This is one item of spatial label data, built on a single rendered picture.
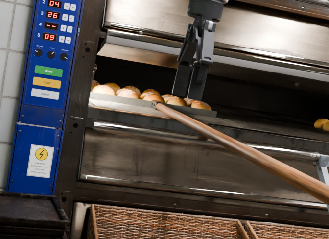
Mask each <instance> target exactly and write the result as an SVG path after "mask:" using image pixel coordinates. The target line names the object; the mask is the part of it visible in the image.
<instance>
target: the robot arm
mask: <svg viewBox="0 0 329 239"><path fill-rule="evenodd" d="M227 2H228V0H189V5H188V11H187V14H188V15H189V16H190V17H193V18H194V22H193V24H191V23H189V25H188V30H187V33H186V36H185V39H184V42H183V45H182V48H181V51H180V54H179V56H178V59H177V62H178V68H177V72H176V76H175V81H174V85H173V90H172V94H173V95H178V96H185V93H186V89H187V84H188V79H189V74H190V70H191V68H192V64H191V62H192V59H193V57H194V55H195V53H196V61H195V62H194V64H193V65H194V67H193V71H192V76H191V80H190V85H189V89H188V95H187V98H189V99H193V100H197V101H201V99H202V94H203V90H204V86H205V82H206V77H207V73H208V68H209V66H211V65H212V64H213V49H214V36H215V29H216V25H217V24H216V22H219V21H220V20H221V16H222V12H223V7H224V5H222V4H226V3H227Z"/></svg>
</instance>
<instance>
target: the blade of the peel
mask: <svg viewBox="0 0 329 239"><path fill-rule="evenodd" d="M90 98H91V99H97V100H103V101H110V102H116V103H123V104H130V105H136V106H142V107H149V108H151V103H152V101H148V100H142V99H135V98H129V97H123V96H114V95H108V94H102V93H95V92H91V93H90ZM164 105H166V106H168V107H170V108H172V109H174V110H176V111H178V112H181V113H187V114H194V115H201V116H207V117H213V118H215V117H216V114H217V111H212V110H205V109H199V108H192V107H186V106H180V105H174V104H167V103H164Z"/></svg>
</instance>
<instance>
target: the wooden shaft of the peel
mask: <svg viewBox="0 0 329 239"><path fill-rule="evenodd" d="M156 108H157V110H159V111H161V112H163V113H165V114H166V115H168V116H170V117H172V118H173V119H175V120H177V121H179V122H181V123H182V124H184V125H186V126H188V127H189V128H191V129H193V130H195V131H197V132H198V133H200V134H202V135H204V136H206V137H207V138H209V139H211V140H213V141H215V142H216V143H218V144H220V145H222V146H224V147H225V148H227V149H229V150H231V151H232V152H234V153H236V154H238V155H240V156H241V157H243V158H245V159H247V160H249V161H250V162H252V163H254V164H256V165H257V166H259V167H261V168H263V169H265V170H266V171H268V172H270V173H272V174H274V175H275V176H277V177H279V178H281V179H283V180H285V181H286V182H288V183H290V184H292V185H294V186H295V187H297V188H299V189H301V190H303V191H304V192H306V193H308V194H310V195H312V196H313V197H315V198H317V199H319V200H320V201H322V202H324V203H326V204H328V205H329V185H327V184H325V183H323V182H321V181H319V180H316V179H314V178H312V177H310V176H308V175H306V174H304V173H302V172H300V171H298V170H296V169H294V168H292V167H290V166H288V165H286V164H284V163H282V162H280V161H278V160H276V159H274V158H272V157H270V156H268V155H266V154H264V153H262V152H259V151H257V150H255V149H253V148H251V147H249V146H247V145H245V144H243V143H241V142H239V141H237V140H235V139H233V138H231V137H229V136H227V135H225V134H223V133H221V132H219V131H217V130H215V129H213V128H211V127H209V126H207V125H205V124H202V123H200V122H198V121H196V120H194V119H192V118H190V117H188V116H186V115H184V114H182V113H180V112H178V111H176V110H174V109H172V108H170V107H168V106H166V105H164V104H162V103H158V104H157V105H156Z"/></svg>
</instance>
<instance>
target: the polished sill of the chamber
mask: <svg viewBox="0 0 329 239"><path fill-rule="evenodd" d="M87 118H88V119H95V120H104V121H111V122H118V123H125V124H132V125H139V126H146V127H153V128H159V129H166V130H173V131H180V132H187V133H193V134H200V133H198V132H197V131H195V130H193V129H191V128H189V127H188V126H186V125H184V124H182V123H181V122H179V121H177V120H175V119H173V118H170V117H163V116H157V115H150V114H143V113H136V112H130V111H123V110H117V109H110V108H103V107H97V106H90V105H89V106H88V111H87ZM200 123H202V124H205V125H207V126H209V127H211V128H213V129H215V130H217V131H219V132H221V133H223V134H225V135H227V136H229V137H231V138H233V139H235V140H242V141H249V142H256V143H265V144H272V145H279V146H286V147H292V148H299V149H306V150H313V151H320V152H327V153H329V141H324V140H318V139H311V138H304V137H297V136H291V135H285V134H278V133H271V132H264V131H258V130H251V129H245V128H238V127H231V126H225V125H218V124H212V123H205V122H200ZM200 135H202V134H200Z"/></svg>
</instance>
